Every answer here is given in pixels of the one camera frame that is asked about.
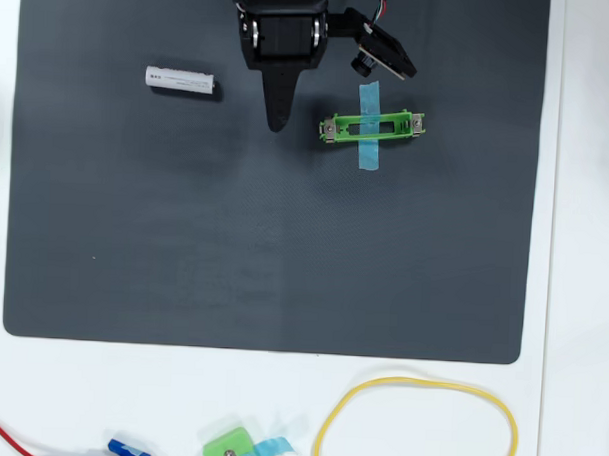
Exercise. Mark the green battery holder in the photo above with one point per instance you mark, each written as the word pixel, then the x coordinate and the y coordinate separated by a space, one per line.
pixel 345 122

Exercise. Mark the blue tape on green block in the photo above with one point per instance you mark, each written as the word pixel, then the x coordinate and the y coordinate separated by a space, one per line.
pixel 274 447

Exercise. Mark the blue connector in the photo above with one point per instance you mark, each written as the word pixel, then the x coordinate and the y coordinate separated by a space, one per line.
pixel 124 451

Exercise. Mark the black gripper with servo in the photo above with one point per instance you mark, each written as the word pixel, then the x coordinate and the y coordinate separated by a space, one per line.
pixel 282 39

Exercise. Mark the dark grey mat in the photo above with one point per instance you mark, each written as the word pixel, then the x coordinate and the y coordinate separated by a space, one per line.
pixel 234 235

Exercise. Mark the yellow rubber band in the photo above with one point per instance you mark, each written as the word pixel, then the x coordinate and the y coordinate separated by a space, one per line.
pixel 327 424

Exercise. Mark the white cylindrical battery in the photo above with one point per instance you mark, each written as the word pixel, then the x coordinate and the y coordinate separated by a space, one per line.
pixel 179 81

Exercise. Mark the green block with screw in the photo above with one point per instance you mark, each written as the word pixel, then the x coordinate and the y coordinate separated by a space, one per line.
pixel 227 443

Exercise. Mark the blue tape strip on holder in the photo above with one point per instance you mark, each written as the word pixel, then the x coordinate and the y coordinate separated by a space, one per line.
pixel 369 155

